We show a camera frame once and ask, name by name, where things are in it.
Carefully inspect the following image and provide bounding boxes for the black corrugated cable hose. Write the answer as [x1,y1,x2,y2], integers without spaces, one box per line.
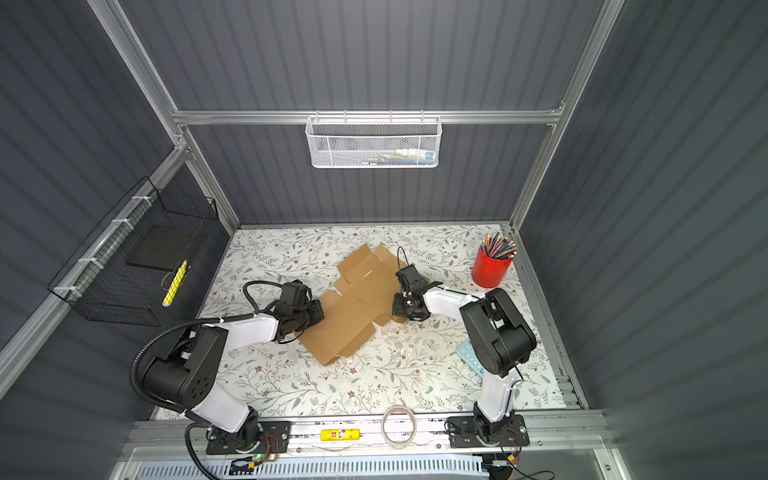
[129,280,289,480]

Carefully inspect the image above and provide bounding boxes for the teal calculator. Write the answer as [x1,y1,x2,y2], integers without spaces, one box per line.
[456,339,484,377]

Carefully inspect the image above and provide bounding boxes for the red metal pencil cup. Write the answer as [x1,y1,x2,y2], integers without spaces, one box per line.
[471,248,513,289]

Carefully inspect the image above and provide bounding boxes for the brown cardboard box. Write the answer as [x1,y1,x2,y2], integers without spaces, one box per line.
[299,245,406,366]

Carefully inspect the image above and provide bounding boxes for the black wire mesh basket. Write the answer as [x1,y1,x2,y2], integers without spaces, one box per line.
[48,177,220,327]

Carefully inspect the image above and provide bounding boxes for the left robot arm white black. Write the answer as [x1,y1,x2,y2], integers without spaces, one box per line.
[129,280,324,442]

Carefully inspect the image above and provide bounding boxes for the bundle of coloured pencils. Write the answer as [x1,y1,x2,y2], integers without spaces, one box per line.
[480,232,518,261]

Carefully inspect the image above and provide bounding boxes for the white wire mesh basket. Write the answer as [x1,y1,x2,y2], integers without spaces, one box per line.
[305,116,443,169]

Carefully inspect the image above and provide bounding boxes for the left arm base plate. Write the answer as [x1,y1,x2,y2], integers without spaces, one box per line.
[205,421,292,455]

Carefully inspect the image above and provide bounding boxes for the yellow spirit level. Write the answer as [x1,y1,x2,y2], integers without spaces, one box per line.
[321,429,361,442]

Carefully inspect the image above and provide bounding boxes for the clear tape roll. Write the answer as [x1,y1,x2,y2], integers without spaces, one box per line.
[380,405,417,449]

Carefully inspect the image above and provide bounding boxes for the black foam pad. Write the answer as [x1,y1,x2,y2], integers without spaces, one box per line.
[126,225,207,272]

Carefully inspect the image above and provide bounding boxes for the markers in white basket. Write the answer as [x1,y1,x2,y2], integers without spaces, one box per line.
[360,148,437,166]

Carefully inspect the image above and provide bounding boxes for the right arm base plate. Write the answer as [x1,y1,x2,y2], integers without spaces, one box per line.
[444,414,530,449]

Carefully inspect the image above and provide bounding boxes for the yellow striped tool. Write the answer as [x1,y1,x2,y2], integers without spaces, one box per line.
[161,260,188,308]

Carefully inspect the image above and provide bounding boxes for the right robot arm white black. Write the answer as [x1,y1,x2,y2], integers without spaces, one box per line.
[392,264,537,425]

